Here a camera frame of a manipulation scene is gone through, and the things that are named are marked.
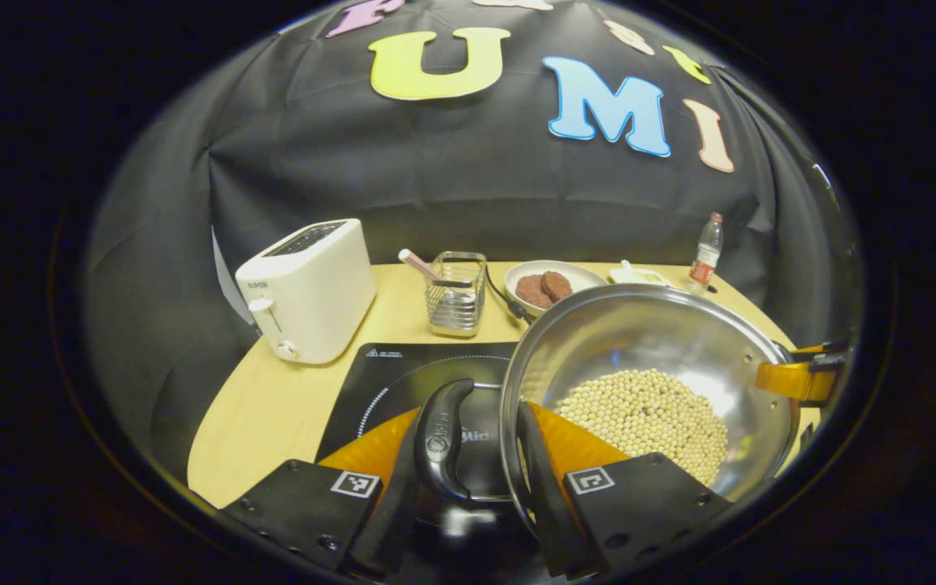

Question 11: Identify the stainless steel pot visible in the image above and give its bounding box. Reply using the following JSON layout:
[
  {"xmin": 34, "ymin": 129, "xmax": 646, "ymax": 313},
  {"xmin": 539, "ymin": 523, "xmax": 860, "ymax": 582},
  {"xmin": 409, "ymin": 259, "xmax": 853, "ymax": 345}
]
[{"xmin": 413, "ymin": 283, "xmax": 804, "ymax": 541}]

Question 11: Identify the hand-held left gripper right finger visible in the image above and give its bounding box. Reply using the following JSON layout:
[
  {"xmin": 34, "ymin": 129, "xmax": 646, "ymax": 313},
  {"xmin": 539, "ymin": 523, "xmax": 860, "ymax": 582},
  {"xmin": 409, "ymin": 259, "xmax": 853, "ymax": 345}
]
[{"xmin": 515, "ymin": 401, "xmax": 733, "ymax": 579}]

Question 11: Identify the clear plastic water bottle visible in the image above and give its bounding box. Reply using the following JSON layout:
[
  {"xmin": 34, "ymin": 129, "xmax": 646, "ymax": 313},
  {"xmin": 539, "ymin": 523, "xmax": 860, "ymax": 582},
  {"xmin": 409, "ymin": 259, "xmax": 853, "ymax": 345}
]
[{"xmin": 687, "ymin": 212, "xmax": 724, "ymax": 295}]

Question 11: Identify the black backdrop cloth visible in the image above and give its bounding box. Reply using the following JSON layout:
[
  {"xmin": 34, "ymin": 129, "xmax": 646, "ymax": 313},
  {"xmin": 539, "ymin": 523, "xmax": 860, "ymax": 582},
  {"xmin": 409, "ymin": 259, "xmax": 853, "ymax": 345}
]
[{"xmin": 82, "ymin": 0, "xmax": 863, "ymax": 480}]

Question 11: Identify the black induction cooktop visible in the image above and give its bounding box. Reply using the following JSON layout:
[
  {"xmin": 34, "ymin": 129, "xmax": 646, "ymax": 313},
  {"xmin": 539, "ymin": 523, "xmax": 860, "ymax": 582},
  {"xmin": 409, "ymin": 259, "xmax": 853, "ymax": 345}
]
[{"xmin": 315, "ymin": 341, "xmax": 554, "ymax": 585}]

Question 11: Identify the brown meat patty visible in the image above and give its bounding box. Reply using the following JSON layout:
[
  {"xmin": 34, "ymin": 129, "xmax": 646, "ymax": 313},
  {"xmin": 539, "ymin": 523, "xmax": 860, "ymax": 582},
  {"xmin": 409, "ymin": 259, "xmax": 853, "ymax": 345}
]
[
  {"xmin": 539, "ymin": 270, "xmax": 574, "ymax": 303},
  {"xmin": 515, "ymin": 274, "xmax": 552, "ymax": 310}
]

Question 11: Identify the white round plate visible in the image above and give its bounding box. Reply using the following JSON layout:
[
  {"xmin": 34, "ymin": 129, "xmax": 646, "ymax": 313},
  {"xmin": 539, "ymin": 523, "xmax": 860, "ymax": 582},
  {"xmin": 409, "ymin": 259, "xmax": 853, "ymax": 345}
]
[{"xmin": 504, "ymin": 259, "xmax": 609, "ymax": 318}]

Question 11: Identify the white divided bean dish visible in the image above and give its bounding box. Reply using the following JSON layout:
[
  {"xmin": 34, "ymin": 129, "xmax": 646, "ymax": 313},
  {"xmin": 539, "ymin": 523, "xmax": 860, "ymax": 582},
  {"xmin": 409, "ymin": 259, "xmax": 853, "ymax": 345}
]
[{"xmin": 608, "ymin": 260, "xmax": 672, "ymax": 288}]

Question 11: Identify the black power cable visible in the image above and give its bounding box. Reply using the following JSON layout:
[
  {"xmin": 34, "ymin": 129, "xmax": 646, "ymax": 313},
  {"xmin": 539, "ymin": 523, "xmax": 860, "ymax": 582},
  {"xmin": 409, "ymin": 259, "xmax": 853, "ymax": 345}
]
[{"xmin": 484, "ymin": 264, "xmax": 532, "ymax": 324}]

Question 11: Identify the white toaster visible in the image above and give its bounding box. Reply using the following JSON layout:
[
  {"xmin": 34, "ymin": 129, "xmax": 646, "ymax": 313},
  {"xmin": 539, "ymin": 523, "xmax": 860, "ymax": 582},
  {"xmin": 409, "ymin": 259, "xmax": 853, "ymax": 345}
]
[{"xmin": 234, "ymin": 218, "xmax": 377, "ymax": 366}]

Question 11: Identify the wire mesh basket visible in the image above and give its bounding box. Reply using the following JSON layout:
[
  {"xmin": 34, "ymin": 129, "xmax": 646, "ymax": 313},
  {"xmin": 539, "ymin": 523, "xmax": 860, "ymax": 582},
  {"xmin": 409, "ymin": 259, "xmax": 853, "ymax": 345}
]
[{"xmin": 424, "ymin": 251, "xmax": 488, "ymax": 339}]

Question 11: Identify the pile of yellow soybeans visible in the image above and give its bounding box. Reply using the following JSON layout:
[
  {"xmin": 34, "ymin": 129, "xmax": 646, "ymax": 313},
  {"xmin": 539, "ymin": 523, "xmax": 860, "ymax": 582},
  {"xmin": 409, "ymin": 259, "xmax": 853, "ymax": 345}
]
[{"xmin": 553, "ymin": 368, "xmax": 730, "ymax": 487}]

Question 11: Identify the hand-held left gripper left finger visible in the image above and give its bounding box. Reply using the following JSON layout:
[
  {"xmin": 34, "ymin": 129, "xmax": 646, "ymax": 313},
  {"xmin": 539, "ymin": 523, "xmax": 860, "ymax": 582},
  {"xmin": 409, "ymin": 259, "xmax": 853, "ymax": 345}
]
[{"xmin": 220, "ymin": 406, "xmax": 436, "ymax": 579}]

